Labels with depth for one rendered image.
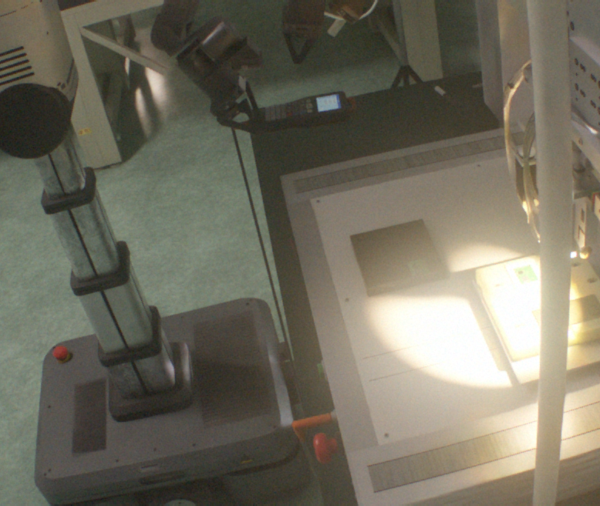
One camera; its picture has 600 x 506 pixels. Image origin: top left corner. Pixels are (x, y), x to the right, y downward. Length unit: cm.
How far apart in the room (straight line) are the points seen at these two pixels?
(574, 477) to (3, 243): 264
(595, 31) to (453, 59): 296
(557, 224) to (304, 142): 119
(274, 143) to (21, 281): 149
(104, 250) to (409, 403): 84
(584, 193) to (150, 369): 124
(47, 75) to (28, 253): 177
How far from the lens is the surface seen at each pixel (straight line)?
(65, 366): 213
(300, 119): 152
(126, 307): 172
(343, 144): 168
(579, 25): 81
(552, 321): 64
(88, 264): 167
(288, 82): 370
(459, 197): 131
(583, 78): 80
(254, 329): 201
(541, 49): 50
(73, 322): 268
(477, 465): 93
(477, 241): 121
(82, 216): 160
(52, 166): 156
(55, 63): 141
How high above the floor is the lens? 162
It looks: 39 degrees down
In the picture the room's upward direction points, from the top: 12 degrees counter-clockwise
